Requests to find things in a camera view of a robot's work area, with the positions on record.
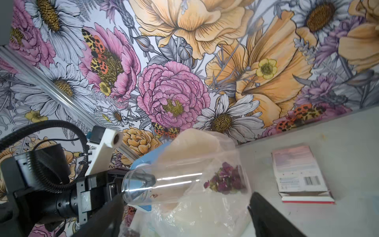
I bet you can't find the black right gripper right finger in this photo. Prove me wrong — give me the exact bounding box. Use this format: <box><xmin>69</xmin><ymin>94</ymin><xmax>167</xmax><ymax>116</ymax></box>
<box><xmin>248</xmin><ymin>192</ymin><xmax>306</xmax><ymax>237</ymax></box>

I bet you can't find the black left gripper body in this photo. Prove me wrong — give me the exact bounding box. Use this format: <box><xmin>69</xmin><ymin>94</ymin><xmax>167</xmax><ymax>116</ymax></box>
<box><xmin>77</xmin><ymin>168</ymin><xmax>129</xmax><ymax>224</ymax></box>

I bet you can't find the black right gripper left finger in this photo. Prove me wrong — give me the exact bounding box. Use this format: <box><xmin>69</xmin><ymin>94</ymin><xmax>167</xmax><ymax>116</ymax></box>
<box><xmin>72</xmin><ymin>194</ymin><xmax>124</xmax><ymax>237</ymax></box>

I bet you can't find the clear jar with dried flowers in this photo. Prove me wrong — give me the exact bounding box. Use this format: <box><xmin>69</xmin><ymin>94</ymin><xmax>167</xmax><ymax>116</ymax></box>
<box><xmin>121</xmin><ymin>151</ymin><xmax>251</xmax><ymax>205</ymax></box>

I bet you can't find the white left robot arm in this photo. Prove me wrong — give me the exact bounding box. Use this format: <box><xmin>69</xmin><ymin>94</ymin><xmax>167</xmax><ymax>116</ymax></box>
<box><xmin>1</xmin><ymin>145</ymin><xmax>127</xmax><ymax>237</ymax></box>

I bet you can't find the pink tea packet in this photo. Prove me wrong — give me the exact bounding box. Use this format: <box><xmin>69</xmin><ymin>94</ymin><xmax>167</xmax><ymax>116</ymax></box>
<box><xmin>271</xmin><ymin>145</ymin><xmax>335</xmax><ymax>204</ymax></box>

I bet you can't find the blue lidded storage box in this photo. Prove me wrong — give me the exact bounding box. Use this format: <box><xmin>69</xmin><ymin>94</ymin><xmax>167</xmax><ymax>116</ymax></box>
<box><xmin>129</xmin><ymin>142</ymin><xmax>171</xmax><ymax>212</ymax></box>

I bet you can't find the bin with plastic liner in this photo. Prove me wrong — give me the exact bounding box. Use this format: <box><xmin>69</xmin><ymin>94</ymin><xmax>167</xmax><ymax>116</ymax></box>
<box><xmin>122</xmin><ymin>129</ymin><xmax>251</xmax><ymax>237</ymax></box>

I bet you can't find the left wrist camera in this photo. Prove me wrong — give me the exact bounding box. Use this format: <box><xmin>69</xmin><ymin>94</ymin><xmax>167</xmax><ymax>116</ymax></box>
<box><xmin>85</xmin><ymin>126</ymin><xmax>123</xmax><ymax>176</ymax></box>

